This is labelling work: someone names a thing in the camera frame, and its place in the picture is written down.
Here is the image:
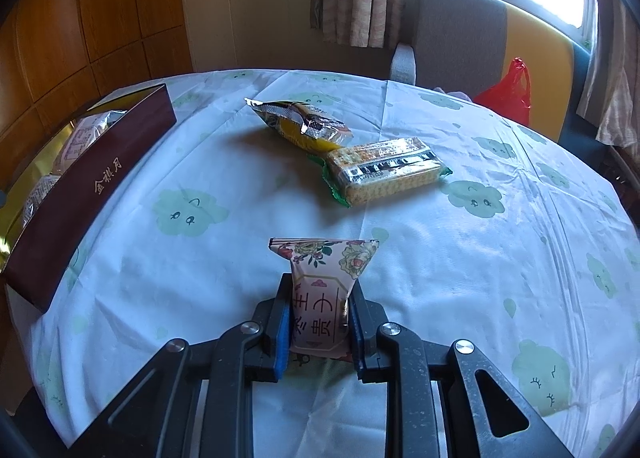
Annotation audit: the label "maroon gift box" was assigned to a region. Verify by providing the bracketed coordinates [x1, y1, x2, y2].
[0, 82, 179, 317]

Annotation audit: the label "packets inside gift box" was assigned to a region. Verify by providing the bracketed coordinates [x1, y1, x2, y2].
[52, 109, 130, 177]

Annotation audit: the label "floral pastry packet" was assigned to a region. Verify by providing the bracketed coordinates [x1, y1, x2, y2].
[268, 237, 382, 364]

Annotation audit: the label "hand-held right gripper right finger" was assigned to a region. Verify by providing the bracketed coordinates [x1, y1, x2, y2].
[347, 289, 576, 458]

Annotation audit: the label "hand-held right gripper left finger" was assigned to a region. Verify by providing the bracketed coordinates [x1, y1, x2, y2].
[67, 273, 296, 458]

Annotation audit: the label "grey yellow blue sofa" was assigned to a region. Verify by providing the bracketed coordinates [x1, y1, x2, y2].
[390, 0, 640, 199]

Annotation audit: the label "pink cloth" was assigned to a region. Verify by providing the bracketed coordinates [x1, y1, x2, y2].
[434, 85, 474, 102]

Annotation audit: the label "silver yellow snack packet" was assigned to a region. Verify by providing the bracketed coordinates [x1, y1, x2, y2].
[243, 98, 354, 154]

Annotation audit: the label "wooden wardrobe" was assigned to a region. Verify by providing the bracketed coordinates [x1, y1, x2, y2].
[0, 0, 194, 139]

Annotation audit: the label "green-edged cracker packet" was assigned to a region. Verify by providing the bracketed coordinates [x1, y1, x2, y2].
[307, 136, 454, 209]

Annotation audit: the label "pink floral curtain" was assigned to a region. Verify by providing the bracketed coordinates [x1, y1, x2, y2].
[575, 0, 640, 149]

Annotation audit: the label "white green-print tablecloth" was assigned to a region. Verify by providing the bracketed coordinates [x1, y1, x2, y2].
[7, 68, 640, 458]

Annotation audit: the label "red plastic bag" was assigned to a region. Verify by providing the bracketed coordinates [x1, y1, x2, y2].
[472, 56, 532, 127]

